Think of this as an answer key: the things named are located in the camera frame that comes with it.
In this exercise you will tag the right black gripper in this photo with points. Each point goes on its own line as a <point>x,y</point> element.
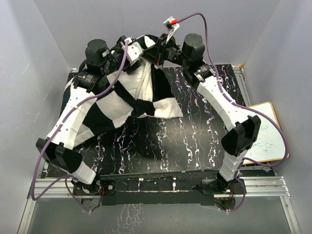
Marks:
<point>162,47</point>

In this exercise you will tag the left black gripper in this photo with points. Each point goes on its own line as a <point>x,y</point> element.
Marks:
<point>119,44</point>

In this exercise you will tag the black white checkered pillowcase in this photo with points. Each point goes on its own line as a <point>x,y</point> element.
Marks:
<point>145,92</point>

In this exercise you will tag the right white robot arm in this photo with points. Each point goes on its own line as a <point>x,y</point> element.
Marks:
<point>242,128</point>

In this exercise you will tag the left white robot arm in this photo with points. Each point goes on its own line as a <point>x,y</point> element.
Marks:
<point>57,148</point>

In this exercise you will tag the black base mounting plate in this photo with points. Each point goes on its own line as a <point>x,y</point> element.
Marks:
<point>189,187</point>

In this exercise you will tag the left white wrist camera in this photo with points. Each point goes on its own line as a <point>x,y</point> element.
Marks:
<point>133,51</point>

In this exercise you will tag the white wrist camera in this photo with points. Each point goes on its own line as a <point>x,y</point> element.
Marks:
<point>133,51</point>
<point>171,25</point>

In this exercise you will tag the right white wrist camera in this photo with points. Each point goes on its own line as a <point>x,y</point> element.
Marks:
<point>171,25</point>

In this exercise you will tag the whiteboard with orange frame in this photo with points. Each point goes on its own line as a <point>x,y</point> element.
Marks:
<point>269,145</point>

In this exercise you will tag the aluminium frame rail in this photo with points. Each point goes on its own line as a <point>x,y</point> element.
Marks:
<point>256,186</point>

